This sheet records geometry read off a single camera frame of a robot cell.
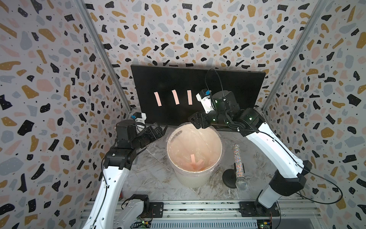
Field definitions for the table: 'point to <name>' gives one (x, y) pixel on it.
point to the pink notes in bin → (192, 166)
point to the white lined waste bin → (194, 153)
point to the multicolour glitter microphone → (241, 182)
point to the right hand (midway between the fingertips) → (194, 116)
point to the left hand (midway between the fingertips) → (163, 128)
